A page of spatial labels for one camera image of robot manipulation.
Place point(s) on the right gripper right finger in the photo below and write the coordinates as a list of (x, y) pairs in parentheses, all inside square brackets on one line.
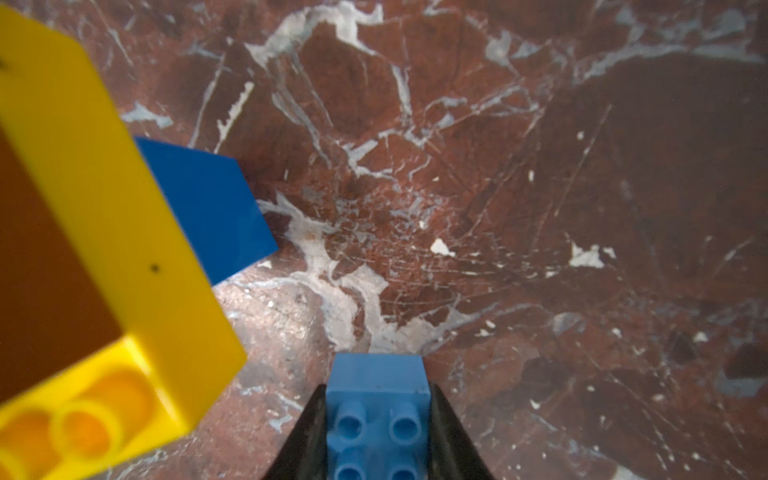
[(452, 454)]

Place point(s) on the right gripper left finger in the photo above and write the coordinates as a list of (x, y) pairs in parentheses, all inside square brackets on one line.
[(304, 454)]

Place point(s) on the light blue long lego brick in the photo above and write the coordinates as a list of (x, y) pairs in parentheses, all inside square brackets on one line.
[(377, 410)]

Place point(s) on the yellow lego brick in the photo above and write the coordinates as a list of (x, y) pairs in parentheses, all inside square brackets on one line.
[(177, 351)]

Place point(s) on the dark blue small lego brick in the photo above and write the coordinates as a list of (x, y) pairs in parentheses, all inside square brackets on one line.
[(213, 205)]

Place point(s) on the orange small lego brick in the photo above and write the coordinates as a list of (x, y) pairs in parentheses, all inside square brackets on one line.
[(52, 314)]

